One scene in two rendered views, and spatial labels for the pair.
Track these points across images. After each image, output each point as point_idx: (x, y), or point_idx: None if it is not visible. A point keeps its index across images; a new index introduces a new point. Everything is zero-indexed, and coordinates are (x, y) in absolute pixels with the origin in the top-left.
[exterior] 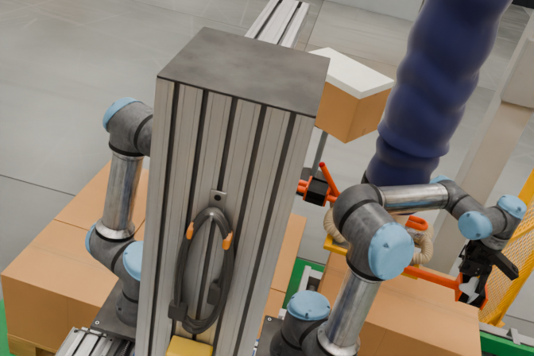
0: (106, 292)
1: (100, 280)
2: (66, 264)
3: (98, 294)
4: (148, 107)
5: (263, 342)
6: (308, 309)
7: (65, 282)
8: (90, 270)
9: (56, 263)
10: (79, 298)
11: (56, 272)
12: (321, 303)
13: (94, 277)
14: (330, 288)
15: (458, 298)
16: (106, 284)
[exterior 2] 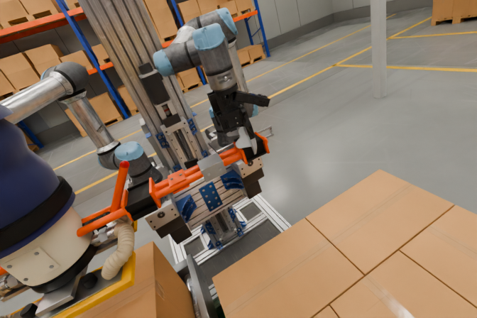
0: (334, 212)
1: (349, 213)
2: (377, 199)
3: (335, 208)
4: (207, 13)
5: (166, 174)
6: (126, 143)
7: (356, 194)
8: (364, 211)
9: (381, 194)
10: (336, 198)
11: (370, 192)
12: (119, 150)
13: (354, 211)
14: (145, 263)
15: None
16: (343, 215)
